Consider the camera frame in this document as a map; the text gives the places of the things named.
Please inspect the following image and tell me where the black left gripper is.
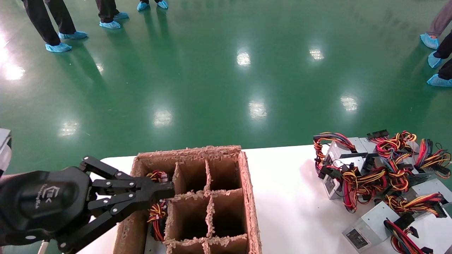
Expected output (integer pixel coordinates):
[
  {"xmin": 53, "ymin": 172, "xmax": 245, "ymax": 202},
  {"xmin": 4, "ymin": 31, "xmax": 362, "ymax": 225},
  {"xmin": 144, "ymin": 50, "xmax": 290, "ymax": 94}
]
[{"xmin": 0, "ymin": 166, "xmax": 93, "ymax": 246}]

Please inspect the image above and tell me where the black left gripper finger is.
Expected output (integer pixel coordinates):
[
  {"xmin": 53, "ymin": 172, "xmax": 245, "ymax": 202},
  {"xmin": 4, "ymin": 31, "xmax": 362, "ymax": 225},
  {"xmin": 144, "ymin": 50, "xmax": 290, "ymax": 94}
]
[
  {"xmin": 81, "ymin": 156, "xmax": 175, "ymax": 194},
  {"xmin": 56, "ymin": 192, "xmax": 175, "ymax": 253}
]

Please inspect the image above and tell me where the multicoloured wire bundle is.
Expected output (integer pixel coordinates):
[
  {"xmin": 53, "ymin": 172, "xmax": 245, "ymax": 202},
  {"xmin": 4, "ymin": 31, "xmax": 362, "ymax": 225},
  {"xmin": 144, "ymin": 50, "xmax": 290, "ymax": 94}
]
[
  {"xmin": 383, "ymin": 157, "xmax": 414, "ymax": 193},
  {"xmin": 340, "ymin": 165, "xmax": 389, "ymax": 214},
  {"xmin": 147, "ymin": 200, "xmax": 169, "ymax": 243},
  {"xmin": 145, "ymin": 170, "xmax": 169, "ymax": 184},
  {"xmin": 383, "ymin": 213, "xmax": 434, "ymax": 254},
  {"xmin": 313, "ymin": 132, "xmax": 358, "ymax": 173},
  {"xmin": 383, "ymin": 192, "xmax": 448, "ymax": 218},
  {"xmin": 367, "ymin": 129, "xmax": 418, "ymax": 160},
  {"xmin": 414, "ymin": 138, "xmax": 452, "ymax": 179}
]

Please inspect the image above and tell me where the brown cardboard divider box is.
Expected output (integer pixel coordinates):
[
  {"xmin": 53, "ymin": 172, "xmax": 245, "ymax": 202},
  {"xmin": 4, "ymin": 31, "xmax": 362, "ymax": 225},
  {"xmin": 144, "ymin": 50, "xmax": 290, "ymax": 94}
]
[{"xmin": 113, "ymin": 145, "xmax": 262, "ymax": 254}]

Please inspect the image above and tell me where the person in blue shoe covers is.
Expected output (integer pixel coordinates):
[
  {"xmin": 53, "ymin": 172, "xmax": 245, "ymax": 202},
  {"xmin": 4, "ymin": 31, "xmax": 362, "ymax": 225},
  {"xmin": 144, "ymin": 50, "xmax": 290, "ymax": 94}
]
[{"xmin": 137, "ymin": 0, "xmax": 169, "ymax": 11}]

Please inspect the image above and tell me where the person in dark trousers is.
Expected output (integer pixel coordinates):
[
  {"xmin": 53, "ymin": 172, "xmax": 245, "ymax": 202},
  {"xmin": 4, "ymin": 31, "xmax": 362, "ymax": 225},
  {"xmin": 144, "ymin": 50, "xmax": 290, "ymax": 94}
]
[{"xmin": 95, "ymin": 0, "xmax": 129, "ymax": 29}]

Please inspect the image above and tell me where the person in black trousers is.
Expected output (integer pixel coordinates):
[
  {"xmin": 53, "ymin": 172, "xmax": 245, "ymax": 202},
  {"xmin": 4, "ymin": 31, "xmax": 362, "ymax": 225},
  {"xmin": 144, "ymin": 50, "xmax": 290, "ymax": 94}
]
[
  {"xmin": 427, "ymin": 32, "xmax": 452, "ymax": 87},
  {"xmin": 22, "ymin": 0, "xmax": 88, "ymax": 53}
]

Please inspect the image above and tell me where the person in grey trousers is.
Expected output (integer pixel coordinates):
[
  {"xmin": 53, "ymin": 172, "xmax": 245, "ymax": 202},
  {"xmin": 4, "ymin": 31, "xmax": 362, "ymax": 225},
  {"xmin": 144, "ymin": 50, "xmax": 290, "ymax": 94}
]
[{"xmin": 420, "ymin": 0, "xmax": 452, "ymax": 50}]

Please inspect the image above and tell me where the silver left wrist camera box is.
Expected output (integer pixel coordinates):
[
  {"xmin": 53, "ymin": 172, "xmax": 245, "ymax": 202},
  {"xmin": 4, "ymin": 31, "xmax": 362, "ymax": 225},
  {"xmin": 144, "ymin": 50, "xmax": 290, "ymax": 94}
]
[{"xmin": 0, "ymin": 128, "xmax": 13, "ymax": 177}]

